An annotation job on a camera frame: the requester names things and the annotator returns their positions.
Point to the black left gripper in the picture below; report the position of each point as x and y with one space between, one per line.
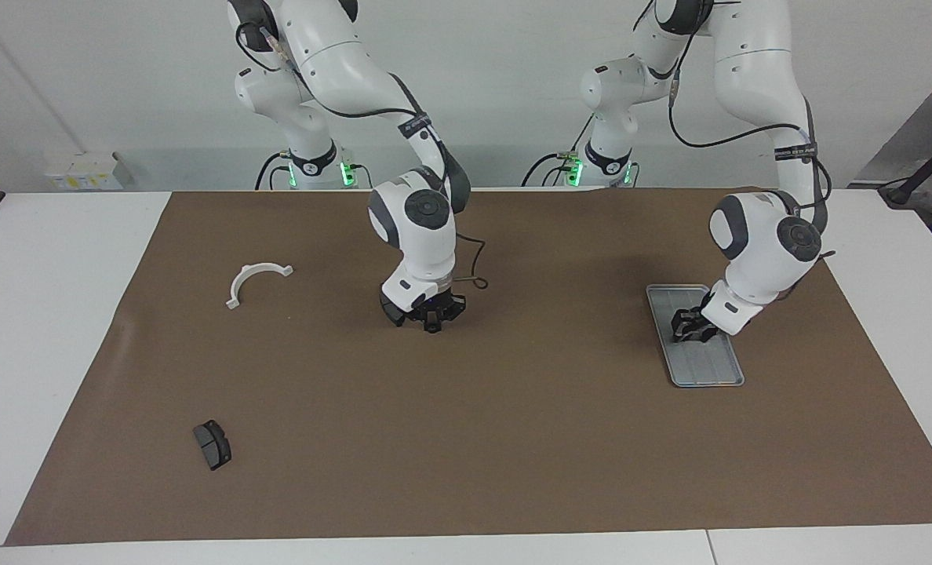
701 323

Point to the silver metal tray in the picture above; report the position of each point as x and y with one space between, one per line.
705 365

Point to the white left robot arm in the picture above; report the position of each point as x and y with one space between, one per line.
756 251

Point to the white wall socket box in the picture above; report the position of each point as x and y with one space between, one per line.
81 171

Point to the black stand pole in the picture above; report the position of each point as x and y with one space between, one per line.
925 169

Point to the brown table mat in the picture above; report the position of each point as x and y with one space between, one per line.
513 439

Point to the stacked grey brake pads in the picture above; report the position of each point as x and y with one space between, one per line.
213 446

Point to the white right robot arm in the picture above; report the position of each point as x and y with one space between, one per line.
419 235

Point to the white curved plastic bracket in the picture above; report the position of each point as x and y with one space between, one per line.
260 267

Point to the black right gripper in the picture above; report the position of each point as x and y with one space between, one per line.
411 315

